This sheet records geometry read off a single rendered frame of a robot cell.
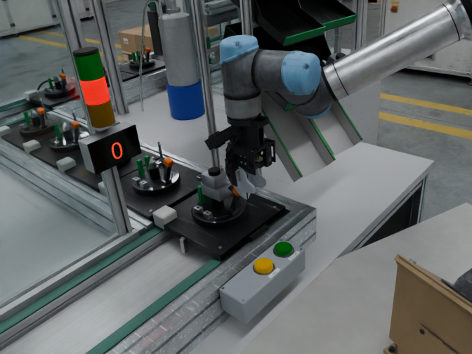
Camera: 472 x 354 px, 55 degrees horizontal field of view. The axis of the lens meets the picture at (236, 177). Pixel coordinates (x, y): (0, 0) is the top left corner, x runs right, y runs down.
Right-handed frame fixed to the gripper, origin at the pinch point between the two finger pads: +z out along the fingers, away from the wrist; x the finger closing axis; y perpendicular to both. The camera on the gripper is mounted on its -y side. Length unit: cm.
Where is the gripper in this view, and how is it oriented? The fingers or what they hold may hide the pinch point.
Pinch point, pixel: (243, 192)
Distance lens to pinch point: 104.1
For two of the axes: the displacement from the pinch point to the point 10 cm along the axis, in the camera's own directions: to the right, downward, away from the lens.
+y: 7.4, 2.8, -6.2
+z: 0.9, 8.6, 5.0
